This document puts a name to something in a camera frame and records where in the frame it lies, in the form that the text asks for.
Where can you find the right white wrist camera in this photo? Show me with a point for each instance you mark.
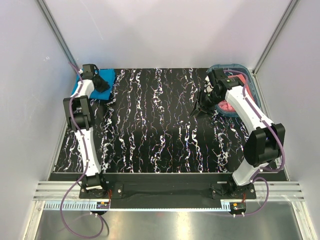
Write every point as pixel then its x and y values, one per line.
pixel 207 86

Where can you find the right small circuit board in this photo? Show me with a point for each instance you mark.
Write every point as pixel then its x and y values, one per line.
pixel 239 206

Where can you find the small circuit board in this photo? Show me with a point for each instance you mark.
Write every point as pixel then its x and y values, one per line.
pixel 239 206
pixel 103 205

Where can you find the blue t shirt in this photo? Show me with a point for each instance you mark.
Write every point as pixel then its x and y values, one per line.
pixel 84 84

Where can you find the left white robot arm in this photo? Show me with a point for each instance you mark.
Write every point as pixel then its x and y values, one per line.
pixel 80 118

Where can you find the left small circuit board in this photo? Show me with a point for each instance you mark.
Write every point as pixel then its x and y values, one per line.
pixel 103 205

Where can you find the left aluminium frame post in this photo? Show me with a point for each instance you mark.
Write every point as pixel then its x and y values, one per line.
pixel 49 18

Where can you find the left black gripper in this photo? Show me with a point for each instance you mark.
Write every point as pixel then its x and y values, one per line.
pixel 104 85

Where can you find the light pink t shirt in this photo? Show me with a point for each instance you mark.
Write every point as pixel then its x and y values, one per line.
pixel 225 106

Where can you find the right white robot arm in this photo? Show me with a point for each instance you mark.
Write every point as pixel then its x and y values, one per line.
pixel 266 139

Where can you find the white slotted cable duct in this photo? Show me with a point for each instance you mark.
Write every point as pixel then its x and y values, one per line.
pixel 69 205

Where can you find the salmon pink folded t shirt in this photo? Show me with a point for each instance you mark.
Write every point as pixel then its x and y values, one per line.
pixel 245 79

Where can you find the aluminium frame post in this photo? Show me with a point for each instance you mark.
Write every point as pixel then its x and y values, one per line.
pixel 49 18
pixel 276 33

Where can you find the right aluminium frame post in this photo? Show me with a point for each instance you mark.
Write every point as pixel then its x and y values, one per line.
pixel 276 33

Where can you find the teal transparent plastic bin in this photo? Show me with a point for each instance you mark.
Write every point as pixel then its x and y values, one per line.
pixel 228 69

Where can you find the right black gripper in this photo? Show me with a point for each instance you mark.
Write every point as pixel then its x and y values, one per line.
pixel 202 103

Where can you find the aluminium front rail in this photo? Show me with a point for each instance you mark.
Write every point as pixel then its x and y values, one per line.
pixel 277 191

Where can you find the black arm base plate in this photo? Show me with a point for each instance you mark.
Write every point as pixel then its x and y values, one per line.
pixel 228 186

